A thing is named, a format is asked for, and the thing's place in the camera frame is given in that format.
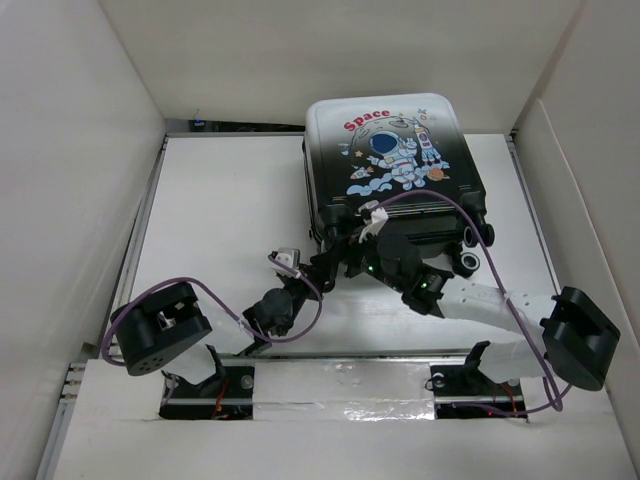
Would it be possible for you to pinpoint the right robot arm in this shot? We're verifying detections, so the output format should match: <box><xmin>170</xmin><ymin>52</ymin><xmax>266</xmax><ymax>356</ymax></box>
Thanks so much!
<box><xmin>347</xmin><ymin>235</ymin><xmax>620</xmax><ymax>393</ymax></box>

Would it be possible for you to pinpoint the white space print suitcase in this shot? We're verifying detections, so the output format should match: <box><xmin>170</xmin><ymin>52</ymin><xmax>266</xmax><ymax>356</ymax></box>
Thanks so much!
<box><xmin>302</xmin><ymin>93</ymin><xmax>495</xmax><ymax>277</ymax></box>

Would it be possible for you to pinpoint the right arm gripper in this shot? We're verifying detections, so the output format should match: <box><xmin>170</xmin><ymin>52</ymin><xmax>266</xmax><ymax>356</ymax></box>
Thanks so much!
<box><xmin>310</xmin><ymin>223</ymin><xmax>406</xmax><ymax>294</ymax></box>

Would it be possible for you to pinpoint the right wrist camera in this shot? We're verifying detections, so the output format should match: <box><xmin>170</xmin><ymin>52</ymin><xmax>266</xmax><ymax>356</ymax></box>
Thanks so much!
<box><xmin>357</xmin><ymin>200</ymin><xmax>388</xmax><ymax>244</ymax></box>

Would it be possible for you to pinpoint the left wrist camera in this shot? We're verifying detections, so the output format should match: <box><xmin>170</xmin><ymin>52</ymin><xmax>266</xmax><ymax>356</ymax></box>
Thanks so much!
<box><xmin>267</xmin><ymin>247</ymin><xmax>300</xmax><ymax>278</ymax></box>

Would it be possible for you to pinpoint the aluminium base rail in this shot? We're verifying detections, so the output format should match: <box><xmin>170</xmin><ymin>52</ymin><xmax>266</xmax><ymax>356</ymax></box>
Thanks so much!
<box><xmin>53</xmin><ymin>360</ymin><xmax>635</xmax><ymax>479</ymax></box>

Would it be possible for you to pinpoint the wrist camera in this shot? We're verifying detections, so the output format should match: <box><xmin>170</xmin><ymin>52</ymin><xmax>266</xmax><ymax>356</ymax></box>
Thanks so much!
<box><xmin>267</xmin><ymin>247</ymin><xmax>300</xmax><ymax>278</ymax></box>
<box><xmin>357</xmin><ymin>200</ymin><xmax>388</xmax><ymax>244</ymax></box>

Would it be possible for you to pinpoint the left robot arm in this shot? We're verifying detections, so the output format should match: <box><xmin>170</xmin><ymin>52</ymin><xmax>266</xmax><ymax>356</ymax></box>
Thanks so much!
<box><xmin>101</xmin><ymin>243</ymin><xmax>348</xmax><ymax>398</ymax></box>

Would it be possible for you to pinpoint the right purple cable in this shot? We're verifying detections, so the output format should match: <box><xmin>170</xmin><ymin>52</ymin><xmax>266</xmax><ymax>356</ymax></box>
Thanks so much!
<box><xmin>362</xmin><ymin>189</ymin><xmax>576</xmax><ymax>414</ymax></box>

